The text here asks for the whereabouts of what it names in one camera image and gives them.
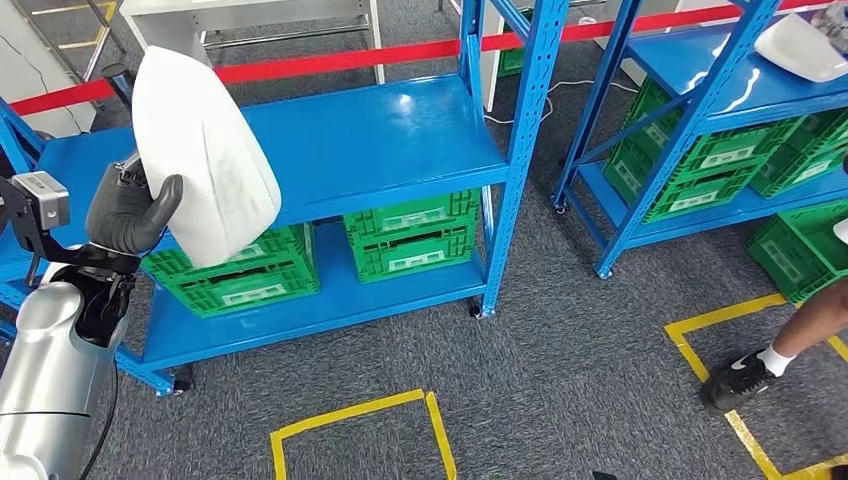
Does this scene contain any white floor cable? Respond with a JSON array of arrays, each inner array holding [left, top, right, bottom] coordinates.
[[483, 79, 641, 126]]

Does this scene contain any person's hand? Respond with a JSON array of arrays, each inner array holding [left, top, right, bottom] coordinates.
[[811, 0, 848, 54]]

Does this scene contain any person's leg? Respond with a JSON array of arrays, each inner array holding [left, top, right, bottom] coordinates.
[[757, 278, 848, 379]]

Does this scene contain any white curved plastic part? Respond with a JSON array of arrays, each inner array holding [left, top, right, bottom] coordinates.
[[131, 44, 283, 270], [755, 13, 848, 84]]

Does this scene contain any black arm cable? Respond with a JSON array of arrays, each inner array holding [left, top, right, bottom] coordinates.
[[78, 344, 122, 480]]

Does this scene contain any blue metal shelf rack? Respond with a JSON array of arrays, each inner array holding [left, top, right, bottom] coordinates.
[[0, 97, 44, 179], [553, 0, 848, 281], [0, 0, 572, 399]]

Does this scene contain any steel crossbar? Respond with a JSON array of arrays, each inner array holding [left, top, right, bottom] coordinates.
[[201, 16, 371, 51]]

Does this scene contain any red barrier belt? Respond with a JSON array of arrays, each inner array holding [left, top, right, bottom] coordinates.
[[9, 0, 836, 117]]

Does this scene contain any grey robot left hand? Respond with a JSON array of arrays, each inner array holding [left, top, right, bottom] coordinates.
[[84, 152, 185, 256]]

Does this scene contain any black stanchion post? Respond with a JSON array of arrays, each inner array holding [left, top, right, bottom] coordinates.
[[100, 62, 137, 111]]

